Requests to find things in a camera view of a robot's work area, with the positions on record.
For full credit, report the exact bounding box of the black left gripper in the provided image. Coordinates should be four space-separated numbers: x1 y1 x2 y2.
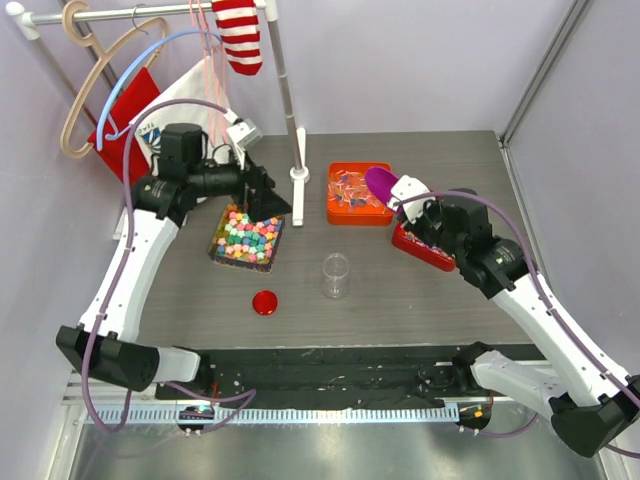
190 143 293 222

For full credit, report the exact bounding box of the purple plastic scoop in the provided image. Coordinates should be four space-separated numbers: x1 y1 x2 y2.
364 166 399 205

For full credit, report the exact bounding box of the orange candy box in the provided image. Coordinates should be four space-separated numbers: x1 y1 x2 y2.
326 162 393 226

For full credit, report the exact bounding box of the white clothes rack stand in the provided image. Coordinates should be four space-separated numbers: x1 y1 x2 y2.
5 1 310 227

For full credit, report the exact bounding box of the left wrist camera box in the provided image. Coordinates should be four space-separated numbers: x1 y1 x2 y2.
227 119 263 151

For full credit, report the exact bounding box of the red white striped sock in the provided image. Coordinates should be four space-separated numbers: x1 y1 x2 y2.
212 0 262 76

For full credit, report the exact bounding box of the red lollipop box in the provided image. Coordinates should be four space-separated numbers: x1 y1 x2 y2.
391 223 456 272

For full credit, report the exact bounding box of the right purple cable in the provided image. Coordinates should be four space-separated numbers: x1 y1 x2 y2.
394 191 640 458

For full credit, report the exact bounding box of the wooden clothes hanger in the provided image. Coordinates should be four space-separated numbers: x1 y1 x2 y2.
59 1 169 159

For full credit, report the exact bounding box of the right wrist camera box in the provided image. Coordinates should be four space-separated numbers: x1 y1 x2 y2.
385 175 431 223

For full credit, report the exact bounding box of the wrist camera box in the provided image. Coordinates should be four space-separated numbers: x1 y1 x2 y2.
385 175 431 223
227 119 263 151

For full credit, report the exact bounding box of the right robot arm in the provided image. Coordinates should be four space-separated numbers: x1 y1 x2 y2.
388 189 639 457

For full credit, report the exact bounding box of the clear plastic jar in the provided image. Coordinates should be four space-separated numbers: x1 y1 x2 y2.
322 253 351 299

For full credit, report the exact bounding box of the aluminium rail frame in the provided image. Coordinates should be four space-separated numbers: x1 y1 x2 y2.
62 359 611 480

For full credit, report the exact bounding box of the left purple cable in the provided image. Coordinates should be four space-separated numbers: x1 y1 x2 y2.
81 97 257 434

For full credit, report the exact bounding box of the blue clothes hanger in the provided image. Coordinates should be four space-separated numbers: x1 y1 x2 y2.
95 28 222 152

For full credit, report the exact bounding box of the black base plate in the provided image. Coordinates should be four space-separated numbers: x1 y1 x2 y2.
154 344 546 409

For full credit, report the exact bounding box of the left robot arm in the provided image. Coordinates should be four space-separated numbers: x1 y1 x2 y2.
56 120 292 399

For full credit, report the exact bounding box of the purple cable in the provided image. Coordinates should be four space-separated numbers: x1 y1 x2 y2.
81 97 257 434
394 191 640 458

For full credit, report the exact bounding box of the white cloth bag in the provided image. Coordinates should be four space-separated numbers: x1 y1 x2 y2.
128 55 236 166

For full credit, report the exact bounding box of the red cloth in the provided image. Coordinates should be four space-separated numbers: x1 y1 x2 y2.
87 66 162 186

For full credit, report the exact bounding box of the gold tin of star candies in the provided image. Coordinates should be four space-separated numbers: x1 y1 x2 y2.
208 204 285 274

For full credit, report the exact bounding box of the pink wire hanger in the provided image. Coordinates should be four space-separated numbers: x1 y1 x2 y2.
189 1 228 147

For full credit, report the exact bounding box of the red jar lid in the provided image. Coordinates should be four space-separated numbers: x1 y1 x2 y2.
252 290 278 316

